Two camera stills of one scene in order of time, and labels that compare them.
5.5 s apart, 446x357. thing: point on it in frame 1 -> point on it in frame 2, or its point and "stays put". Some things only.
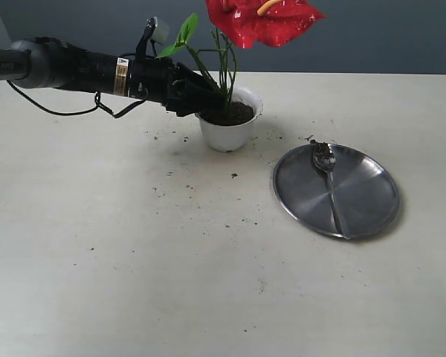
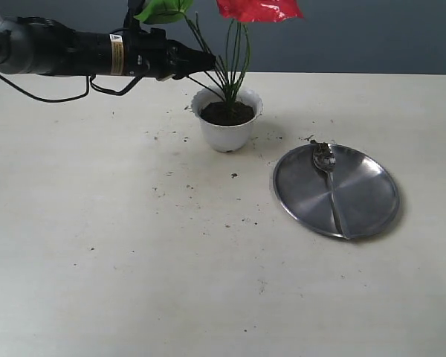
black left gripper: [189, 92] -> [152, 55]
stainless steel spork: [325, 157] stays put
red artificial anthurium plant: [244, 24] -> [236, 65]
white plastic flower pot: [230, 138] stays put
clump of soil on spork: [320, 149] stays put
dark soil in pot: [235, 112] stays put
